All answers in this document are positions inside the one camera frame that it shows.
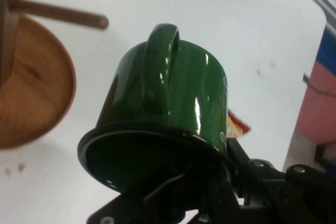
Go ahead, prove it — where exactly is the green enamel mug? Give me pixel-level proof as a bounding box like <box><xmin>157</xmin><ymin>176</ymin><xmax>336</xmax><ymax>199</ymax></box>
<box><xmin>77</xmin><ymin>23</ymin><xmax>232</xmax><ymax>196</ymax></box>

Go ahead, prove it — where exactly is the brown wooden mug tree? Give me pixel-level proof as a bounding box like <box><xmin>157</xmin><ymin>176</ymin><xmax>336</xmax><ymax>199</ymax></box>
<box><xmin>0</xmin><ymin>0</ymin><xmax>110</xmax><ymax>149</ymax></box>

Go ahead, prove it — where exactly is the thin black floor cable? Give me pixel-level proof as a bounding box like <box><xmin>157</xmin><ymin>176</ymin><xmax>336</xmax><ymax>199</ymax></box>
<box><xmin>303</xmin><ymin>73</ymin><xmax>336</xmax><ymax>96</ymax></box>

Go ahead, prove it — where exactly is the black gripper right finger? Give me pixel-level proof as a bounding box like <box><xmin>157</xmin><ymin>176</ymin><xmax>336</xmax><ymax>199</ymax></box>
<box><xmin>227</xmin><ymin>137</ymin><xmax>336</xmax><ymax>224</ymax></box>

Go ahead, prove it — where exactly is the yellow red snack packet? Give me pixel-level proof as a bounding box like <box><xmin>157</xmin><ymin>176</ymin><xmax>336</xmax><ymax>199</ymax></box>
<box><xmin>227</xmin><ymin>108</ymin><xmax>251</xmax><ymax>140</ymax></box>

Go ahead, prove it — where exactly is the grey table leg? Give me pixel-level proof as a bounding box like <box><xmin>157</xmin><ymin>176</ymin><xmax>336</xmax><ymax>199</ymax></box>
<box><xmin>282</xmin><ymin>129</ymin><xmax>320</xmax><ymax>174</ymax></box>

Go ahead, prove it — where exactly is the blue floor sheet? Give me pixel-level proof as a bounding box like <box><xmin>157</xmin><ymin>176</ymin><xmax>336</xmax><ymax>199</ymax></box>
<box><xmin>313</xmin><ymin>16</ymin><xmax>336</xmax><ymax>65</ymax></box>

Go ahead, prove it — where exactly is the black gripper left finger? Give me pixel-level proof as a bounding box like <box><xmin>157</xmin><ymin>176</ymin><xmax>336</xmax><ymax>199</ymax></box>
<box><xmin>88</xmin><ymin>165</ymin><xmax>233</xmax><ymax>224</ymax></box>

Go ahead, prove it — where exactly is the orange floor mat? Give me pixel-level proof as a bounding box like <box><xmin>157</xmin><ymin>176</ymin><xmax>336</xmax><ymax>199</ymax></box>
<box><xmin>296</xmin><ymin>58</ymin><xmax>336</xmax><ymax>145</ymax></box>

